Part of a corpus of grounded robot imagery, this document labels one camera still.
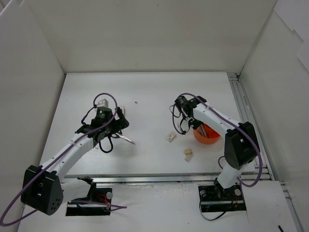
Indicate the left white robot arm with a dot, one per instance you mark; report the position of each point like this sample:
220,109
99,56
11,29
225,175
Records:
45,188

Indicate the pink white stapler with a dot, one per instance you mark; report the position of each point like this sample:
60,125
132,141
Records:
122,109

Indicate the purple pen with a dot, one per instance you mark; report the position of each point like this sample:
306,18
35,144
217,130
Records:
200,129

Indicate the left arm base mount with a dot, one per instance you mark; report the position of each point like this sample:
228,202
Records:
95,194

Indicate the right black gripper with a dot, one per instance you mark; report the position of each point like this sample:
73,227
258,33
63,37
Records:
195,123

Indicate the aluminium rail front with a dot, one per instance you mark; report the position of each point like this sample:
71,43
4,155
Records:
146,178

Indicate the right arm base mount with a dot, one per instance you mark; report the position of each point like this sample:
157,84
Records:
215,201

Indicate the white pink eraser box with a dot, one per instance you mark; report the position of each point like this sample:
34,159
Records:
171,136

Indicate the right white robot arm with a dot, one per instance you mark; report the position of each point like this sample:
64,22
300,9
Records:
241,144

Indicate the aluminium rail right side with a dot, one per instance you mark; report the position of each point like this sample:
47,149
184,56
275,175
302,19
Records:
246,114

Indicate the orange round divided container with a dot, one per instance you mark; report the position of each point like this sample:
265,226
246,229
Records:
211,136

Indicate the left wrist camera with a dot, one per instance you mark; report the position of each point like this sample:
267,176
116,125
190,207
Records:
103,103

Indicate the small scissors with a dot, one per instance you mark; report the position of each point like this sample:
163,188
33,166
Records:
118,135

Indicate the white eraser block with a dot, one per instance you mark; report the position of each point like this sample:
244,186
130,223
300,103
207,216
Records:
188,157

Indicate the aluminium rail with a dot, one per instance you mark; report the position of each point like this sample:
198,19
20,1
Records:
146,178
246,114

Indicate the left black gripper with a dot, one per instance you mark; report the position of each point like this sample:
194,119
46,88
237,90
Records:
119,121

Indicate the yellow eraser block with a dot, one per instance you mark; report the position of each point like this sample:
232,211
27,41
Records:
188,152

